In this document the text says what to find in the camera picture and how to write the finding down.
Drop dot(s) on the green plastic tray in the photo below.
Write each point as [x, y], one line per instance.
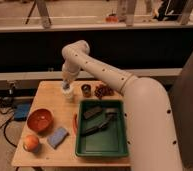
[111, 142]

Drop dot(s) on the white paper cup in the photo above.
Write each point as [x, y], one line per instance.
[68, 94]

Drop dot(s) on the orange bowl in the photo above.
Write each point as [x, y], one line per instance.
[40, 120]

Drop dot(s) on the black brush tool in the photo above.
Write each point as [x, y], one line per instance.
[100, 127]

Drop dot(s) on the wooden table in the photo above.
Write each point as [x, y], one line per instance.
[49, 96]

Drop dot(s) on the red chili pepper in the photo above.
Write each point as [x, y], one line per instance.
[75, 123]

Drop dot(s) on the blue folded towel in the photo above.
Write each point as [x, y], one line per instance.
[57, 137]

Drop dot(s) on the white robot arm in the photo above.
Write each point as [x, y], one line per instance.
[149, 124]

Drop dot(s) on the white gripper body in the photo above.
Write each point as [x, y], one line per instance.
[66, 84]

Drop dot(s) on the small dark can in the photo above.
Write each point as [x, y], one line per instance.
[86, 90]

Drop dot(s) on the red apple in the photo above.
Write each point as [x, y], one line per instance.
[31, 143]

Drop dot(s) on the dark sponge block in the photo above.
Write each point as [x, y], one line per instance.
[92, 112]

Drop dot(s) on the dark red grape bunch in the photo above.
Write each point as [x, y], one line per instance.
[103, 90]

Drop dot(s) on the blue box on floor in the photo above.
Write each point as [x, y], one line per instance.
[22, 112]

